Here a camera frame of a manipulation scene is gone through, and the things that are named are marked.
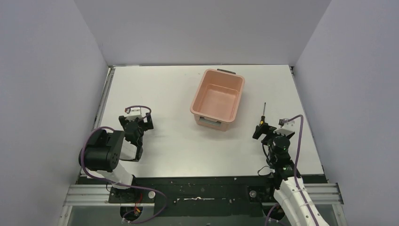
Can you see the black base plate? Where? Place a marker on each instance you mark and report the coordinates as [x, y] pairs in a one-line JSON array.
[[259, 203]]

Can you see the black yellow screwdriver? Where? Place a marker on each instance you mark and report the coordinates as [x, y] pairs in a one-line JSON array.
[[263, 115]]

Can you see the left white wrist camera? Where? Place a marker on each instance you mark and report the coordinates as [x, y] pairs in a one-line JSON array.
[[134, 114]]

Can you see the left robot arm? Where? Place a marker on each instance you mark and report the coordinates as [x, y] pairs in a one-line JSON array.
[[104, 149]]

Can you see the pink plastic bin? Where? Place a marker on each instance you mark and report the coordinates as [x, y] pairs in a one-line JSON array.
[[216, 101]]

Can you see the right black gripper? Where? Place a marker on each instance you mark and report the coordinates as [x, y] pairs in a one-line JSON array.
[[268, 129]]

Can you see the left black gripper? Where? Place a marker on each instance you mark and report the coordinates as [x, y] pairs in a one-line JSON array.
[[136, 124]]

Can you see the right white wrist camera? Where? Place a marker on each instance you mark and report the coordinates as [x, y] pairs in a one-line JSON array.
[[286, 128]]

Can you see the aluminium frame rail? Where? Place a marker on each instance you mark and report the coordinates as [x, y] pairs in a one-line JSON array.
[[97, 195]]

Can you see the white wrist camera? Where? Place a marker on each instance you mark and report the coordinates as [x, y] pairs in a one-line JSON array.
[[134, 114], [286, 128]]

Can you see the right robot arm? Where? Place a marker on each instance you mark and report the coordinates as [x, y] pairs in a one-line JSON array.
[[288, 188]]

